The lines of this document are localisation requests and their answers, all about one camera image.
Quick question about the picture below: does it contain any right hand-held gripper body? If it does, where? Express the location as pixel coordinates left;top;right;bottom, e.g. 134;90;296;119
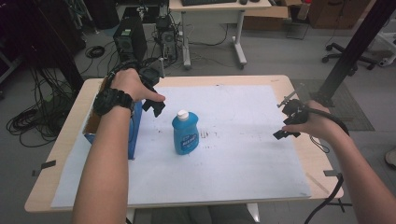
276;91;311;126

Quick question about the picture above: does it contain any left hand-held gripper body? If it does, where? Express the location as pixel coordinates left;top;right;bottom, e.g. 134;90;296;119
138;57;166;91

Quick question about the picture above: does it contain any blue cardboard box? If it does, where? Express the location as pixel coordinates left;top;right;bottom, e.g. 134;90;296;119
82;76;144;161

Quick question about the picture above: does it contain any blue bottle with white cap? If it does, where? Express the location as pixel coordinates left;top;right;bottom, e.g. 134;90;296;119
171;109;200;156

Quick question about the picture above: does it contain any person's left hand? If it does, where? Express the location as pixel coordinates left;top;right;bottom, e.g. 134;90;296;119
110;67;166;104

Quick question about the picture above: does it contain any person's right hand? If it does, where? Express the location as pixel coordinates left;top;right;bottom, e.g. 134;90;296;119
281;100;339;143

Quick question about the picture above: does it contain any black wristwatch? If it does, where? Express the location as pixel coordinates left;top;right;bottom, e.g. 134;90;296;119
92;88;136;118

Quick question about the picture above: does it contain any open computer case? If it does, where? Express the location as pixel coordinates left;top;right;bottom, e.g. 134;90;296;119
154;14;179;61

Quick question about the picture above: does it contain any black computer tower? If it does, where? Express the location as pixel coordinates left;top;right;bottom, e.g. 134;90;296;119
112;14;149;63

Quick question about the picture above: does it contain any grey floor mat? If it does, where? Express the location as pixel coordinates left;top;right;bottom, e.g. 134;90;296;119
290;78;375;132

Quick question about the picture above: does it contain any black office chair base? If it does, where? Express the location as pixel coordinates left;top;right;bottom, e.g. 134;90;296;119
321;42;379;71

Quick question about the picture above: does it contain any black metal pole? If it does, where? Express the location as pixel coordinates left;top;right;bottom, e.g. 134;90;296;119
311;0;396;107

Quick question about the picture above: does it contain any black keyboard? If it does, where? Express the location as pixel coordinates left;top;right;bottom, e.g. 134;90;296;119
180;0;238;7

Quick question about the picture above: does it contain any dark metal stand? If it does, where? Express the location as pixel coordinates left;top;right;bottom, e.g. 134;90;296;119
31;0;86;93

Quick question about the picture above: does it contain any white desk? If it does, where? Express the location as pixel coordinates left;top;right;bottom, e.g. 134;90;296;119
168;0;273;70

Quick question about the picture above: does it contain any brown cardboard box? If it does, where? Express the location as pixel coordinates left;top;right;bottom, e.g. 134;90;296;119
242;5;290;32

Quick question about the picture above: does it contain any person's shoe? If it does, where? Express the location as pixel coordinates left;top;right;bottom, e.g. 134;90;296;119
384;147;396;171

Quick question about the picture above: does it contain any brown wooden cabinet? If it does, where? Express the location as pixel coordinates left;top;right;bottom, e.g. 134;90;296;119
307;0;372;31

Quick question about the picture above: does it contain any left hand-held gripper cable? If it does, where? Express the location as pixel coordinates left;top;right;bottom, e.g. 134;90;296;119
106;59;141;85

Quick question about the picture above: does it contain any hand-held gripper cable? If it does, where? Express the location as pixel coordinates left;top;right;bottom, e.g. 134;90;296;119
304;105;351;224
106;59;141;85

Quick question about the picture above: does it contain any thin black cord loop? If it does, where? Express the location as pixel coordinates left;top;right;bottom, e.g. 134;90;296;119
309;134;331;154

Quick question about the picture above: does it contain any coiled black cable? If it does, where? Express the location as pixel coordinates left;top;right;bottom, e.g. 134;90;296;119
84;45;106;60

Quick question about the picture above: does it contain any right hand-held gripper cable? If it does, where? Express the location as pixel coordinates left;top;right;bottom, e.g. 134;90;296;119
304;105;351;224

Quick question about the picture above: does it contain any bundle of black floor cables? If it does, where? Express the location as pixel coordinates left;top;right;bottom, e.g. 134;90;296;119
6;66;79;149

